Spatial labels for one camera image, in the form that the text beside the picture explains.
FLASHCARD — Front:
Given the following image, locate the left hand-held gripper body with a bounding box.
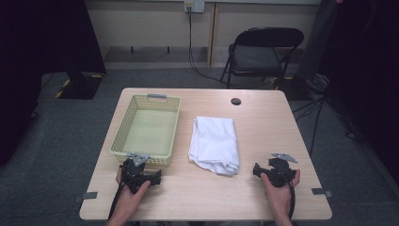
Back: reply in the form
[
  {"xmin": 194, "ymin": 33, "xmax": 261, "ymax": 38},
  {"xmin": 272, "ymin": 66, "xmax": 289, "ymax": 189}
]
[{"xmin": 120, "ymin": 153, "xmax": 152, "ymax": 194}]

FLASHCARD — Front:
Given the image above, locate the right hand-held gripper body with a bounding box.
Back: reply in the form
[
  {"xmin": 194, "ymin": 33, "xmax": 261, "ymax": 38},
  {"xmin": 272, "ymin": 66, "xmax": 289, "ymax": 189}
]
[{"xmin": 265, "ymin": 153, "xmax": 299, "ymax": 188}]

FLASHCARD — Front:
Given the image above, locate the pale green perforated plastic basket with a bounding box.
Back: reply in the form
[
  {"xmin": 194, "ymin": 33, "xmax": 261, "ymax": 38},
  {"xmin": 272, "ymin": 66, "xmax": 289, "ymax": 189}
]
[{"xmin": 108, "ymin": 93, "xmax": 183, "ymax": 168}]

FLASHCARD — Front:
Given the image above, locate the white cloth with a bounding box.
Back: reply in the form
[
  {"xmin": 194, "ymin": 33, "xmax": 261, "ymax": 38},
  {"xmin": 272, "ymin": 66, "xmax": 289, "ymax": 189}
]
[{"xmin": 187, "ymin": 116, "xmax": 241, "ymax": 176}]

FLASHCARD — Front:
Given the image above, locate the person's right hand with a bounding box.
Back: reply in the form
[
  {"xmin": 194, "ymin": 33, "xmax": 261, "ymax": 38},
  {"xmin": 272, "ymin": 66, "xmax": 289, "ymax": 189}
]
[{"xmin": 260, "ymin": 169, "xmax": 301, "ymax": 218}]

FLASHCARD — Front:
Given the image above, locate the person's left hand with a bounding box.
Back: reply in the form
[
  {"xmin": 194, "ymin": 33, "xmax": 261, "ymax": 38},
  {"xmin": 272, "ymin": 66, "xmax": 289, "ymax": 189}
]
[{"xmin": 112, "ymin": 167, "xmax": 152, "ymax": 218}]

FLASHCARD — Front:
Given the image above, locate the grey tape strip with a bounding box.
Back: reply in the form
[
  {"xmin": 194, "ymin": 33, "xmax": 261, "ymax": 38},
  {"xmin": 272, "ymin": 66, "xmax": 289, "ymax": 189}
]
[
  {"xmin": 311, "ymin": 187, "xmax": 334, "ymax": 199},
  {"xmin": 73, "ymin": 191, "xmax": 99, "ymax": 203}
]

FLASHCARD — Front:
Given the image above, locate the black tripod stand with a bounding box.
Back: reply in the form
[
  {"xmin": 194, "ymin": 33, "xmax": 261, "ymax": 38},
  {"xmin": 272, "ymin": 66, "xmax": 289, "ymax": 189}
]
[{"xmin": 292, "ymin": 93, "xmax": 359, "ymax": 158}]

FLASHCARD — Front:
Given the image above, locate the black stand base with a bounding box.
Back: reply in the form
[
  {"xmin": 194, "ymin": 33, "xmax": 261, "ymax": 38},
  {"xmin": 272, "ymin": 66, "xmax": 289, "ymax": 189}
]
[{"xmin": 56, "ymin": 71, "xmax": 105, "ymax": 101}]

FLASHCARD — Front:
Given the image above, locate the black folding chair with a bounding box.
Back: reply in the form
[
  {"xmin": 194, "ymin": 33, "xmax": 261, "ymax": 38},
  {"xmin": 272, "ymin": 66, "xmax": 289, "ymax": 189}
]
[{"xmin": 219, "ymin": 26, "xmax": 305, "ymax": 90}]

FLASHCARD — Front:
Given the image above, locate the dark curtain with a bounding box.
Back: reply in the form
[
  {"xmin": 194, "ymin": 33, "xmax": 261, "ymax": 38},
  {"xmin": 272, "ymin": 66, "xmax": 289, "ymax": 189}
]
[
  {"xmin": 316, "ymin": 0, "xmax": 399, "ymax": 189},
  {"xmin": 0, "ymin": 0, "xmax": 107, "ymax": 168}
]

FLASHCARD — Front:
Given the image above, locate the right hand-held gripper cable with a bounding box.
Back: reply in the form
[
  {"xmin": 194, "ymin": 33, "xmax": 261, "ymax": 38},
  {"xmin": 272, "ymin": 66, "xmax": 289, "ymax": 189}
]
[{"xmin": 286, "ymin": 180, "xmax": 296, "ymax": 219}]

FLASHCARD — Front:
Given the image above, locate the hand-held gripper cable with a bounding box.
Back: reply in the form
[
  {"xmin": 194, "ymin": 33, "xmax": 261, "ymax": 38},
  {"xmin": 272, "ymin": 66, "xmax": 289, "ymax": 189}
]
[
  {"xmin": 107, "ymin": 183, "xmax": 125, "ymax": 220},
  {"xmin": 286, "ymin": 180, "xmax": 296, "ymax": 219}
]

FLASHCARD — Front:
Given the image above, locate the left hand-held gripper cable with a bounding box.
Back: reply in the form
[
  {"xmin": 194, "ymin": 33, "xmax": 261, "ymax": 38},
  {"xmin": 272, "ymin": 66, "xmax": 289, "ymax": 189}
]
[{"xmin": 107, "ymin": 183, "xmax": 125, "ymax": 220}]

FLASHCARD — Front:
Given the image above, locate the black wall cable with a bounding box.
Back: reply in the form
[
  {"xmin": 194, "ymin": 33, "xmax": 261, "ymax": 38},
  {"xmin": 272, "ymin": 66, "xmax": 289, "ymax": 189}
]
[{"xmin": 186, "ymin": 7, "xmax": 230, "ymax": 85}]

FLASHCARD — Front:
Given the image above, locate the light wooden post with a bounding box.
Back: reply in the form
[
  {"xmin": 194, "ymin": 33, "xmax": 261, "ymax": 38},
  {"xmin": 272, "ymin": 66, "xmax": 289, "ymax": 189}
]
[{"xmin": 206, "ymin": 2, "xmax": 220, "ymax": 68}]

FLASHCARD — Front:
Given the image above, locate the white wall outlet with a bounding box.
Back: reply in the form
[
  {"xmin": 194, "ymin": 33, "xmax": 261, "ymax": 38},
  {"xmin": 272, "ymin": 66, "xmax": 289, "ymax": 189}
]
[{"xmin": 184, "ymin": 0, "xmax": 206, "ymax": 14}]

